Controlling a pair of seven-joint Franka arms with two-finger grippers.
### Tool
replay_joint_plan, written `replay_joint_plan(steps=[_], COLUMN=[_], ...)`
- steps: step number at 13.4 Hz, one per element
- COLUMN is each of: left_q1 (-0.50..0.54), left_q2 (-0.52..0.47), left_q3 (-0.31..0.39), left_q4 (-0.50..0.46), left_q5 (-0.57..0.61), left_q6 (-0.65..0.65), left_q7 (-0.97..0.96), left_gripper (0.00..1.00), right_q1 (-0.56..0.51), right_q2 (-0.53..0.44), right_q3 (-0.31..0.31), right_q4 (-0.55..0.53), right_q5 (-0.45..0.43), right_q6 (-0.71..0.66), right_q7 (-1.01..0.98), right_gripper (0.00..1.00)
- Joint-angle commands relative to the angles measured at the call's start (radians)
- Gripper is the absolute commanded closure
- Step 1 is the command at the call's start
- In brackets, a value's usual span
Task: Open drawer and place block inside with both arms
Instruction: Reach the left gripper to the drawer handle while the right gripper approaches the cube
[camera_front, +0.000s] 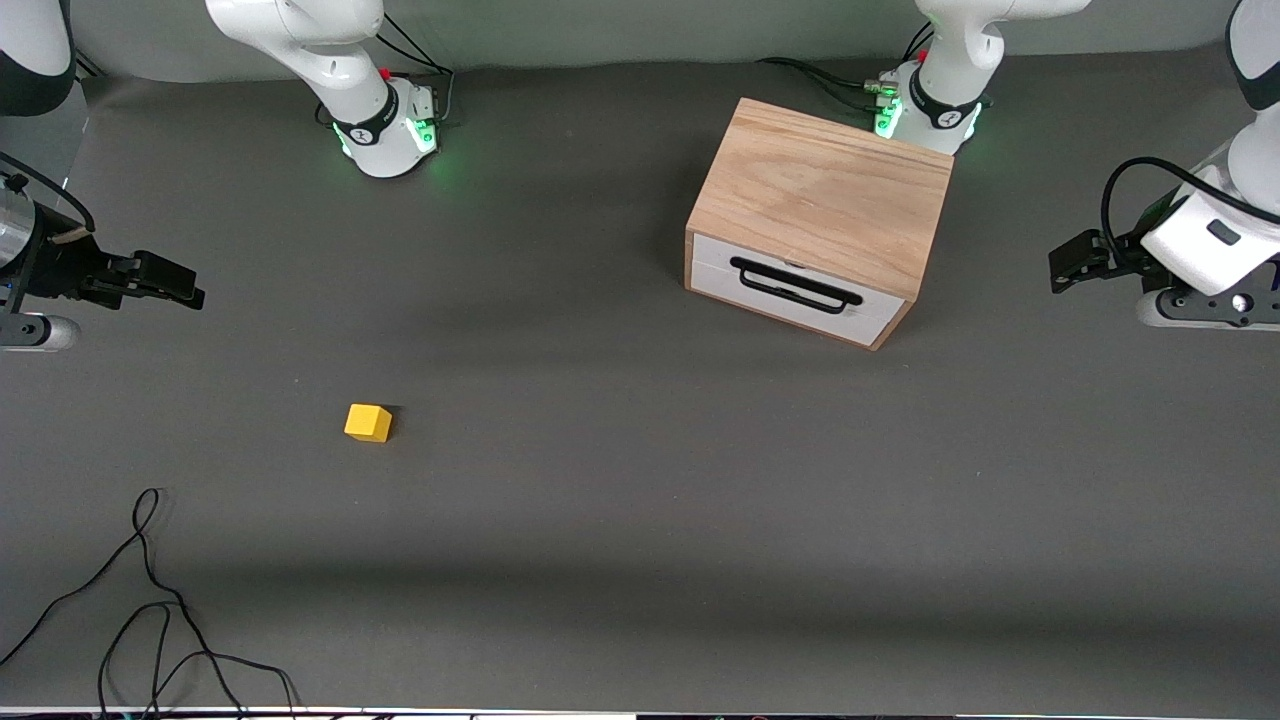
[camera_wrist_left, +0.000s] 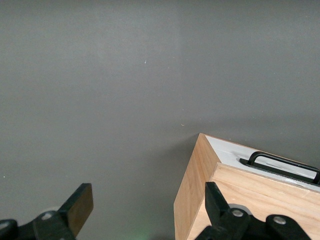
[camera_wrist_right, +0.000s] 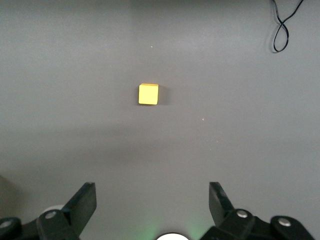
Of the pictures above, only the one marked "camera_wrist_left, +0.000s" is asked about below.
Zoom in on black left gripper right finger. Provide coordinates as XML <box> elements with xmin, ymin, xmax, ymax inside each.
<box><xmin>194</xmin><ymin>181</ymin><xmax>311</xmax><ymax>240</ymax></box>

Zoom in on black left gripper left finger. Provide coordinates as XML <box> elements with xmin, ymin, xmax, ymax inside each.
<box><xmin>0</xmin><ymin>182</ymin><xmax>95</xmax><ymax>240</ymax></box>

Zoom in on black metal drawer handle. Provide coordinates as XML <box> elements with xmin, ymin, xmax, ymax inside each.
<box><xmin>239</xmin><ymin>150</ymin><xmax>320</xmax><ymax>187</ymax></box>

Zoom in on wooden drawer with white front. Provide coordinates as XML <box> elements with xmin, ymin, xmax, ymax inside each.
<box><xmin>204</xmin><ymin>134</ymin><xmax>320</xmax><ymax>193</ymax></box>

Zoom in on wooden drawer cabinet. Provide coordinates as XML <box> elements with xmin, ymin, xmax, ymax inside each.
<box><xmin>173</xmin><ymin>132</ymin><xmax>320</xmax><ymax>240</ymax></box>

